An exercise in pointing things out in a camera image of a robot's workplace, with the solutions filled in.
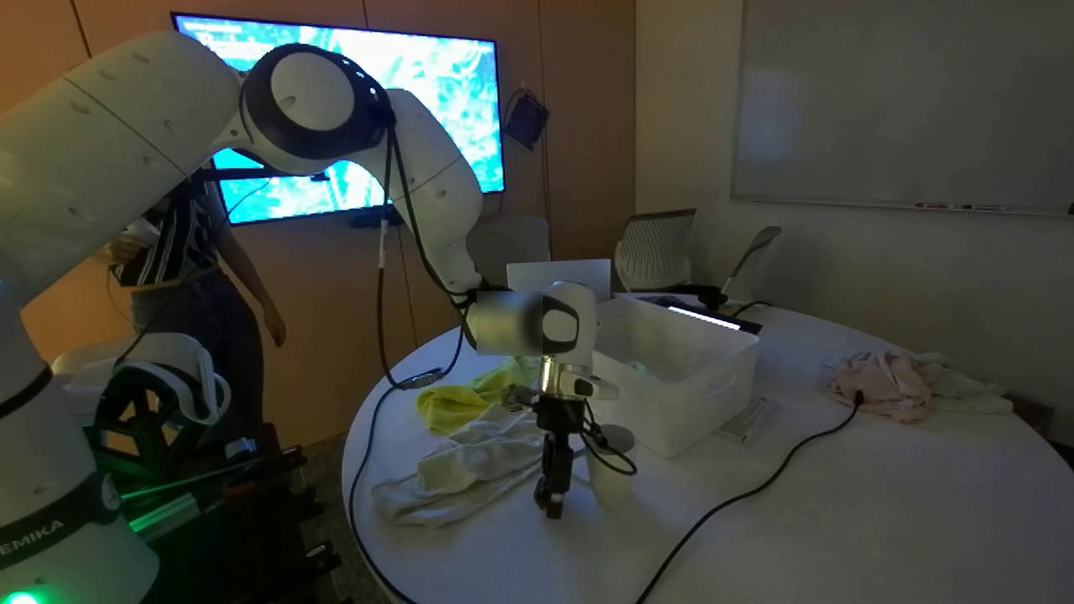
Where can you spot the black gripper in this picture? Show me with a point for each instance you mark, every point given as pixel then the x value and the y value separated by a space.
pixel 559 403

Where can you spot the white grey towel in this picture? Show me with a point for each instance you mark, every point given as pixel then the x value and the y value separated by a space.
pixel 464 475

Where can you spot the white plastic basket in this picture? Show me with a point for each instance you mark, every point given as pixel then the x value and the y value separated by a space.
pixel 666 377

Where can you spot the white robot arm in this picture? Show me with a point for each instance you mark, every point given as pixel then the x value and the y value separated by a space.
pixel 110 139

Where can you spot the white ceramic mug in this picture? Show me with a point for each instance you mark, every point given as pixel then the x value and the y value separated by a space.
pixel 608 448

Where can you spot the yellow towel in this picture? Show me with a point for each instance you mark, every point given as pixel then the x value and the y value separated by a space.
pixel 445 409

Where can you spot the silver laptop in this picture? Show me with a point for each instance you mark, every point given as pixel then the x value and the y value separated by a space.
pixel 591 273

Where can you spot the tablet with lit screen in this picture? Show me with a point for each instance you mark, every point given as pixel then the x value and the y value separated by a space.
pixel 709 316

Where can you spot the pink cloth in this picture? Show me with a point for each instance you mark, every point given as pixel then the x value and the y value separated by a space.
pixel 884 382

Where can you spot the white headset on stand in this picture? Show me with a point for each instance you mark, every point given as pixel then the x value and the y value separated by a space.
pixel 161 400

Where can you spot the person in striped shirt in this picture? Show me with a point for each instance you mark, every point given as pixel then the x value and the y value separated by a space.
pixel 187 273

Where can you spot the whiteboard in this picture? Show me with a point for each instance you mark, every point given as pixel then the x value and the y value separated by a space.
pixel 928 104

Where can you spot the wall monitor screen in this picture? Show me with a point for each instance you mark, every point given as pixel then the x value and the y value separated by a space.
pixel 455 74

